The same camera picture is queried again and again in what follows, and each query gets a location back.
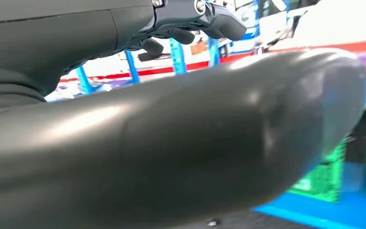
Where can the red barrier tape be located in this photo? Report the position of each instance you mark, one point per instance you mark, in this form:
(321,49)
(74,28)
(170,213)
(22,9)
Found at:
(157,70)

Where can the blue steel shelf rack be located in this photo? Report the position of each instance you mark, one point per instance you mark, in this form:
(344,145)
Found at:
(328,211)
(177,57)

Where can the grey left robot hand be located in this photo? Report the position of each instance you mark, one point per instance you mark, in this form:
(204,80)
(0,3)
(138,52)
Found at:
(170,142)

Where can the green plastic crate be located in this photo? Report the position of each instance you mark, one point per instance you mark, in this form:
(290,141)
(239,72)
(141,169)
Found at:
(325,180)

